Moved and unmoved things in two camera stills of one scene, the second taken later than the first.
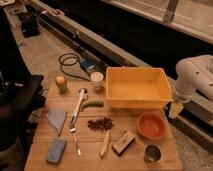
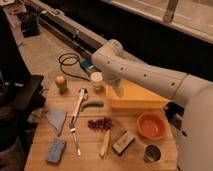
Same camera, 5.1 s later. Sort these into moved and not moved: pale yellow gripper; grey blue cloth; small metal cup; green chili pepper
Moved: pale yellow gripper
Not moved: small metal cup; grey blue cloth; green chili pepper
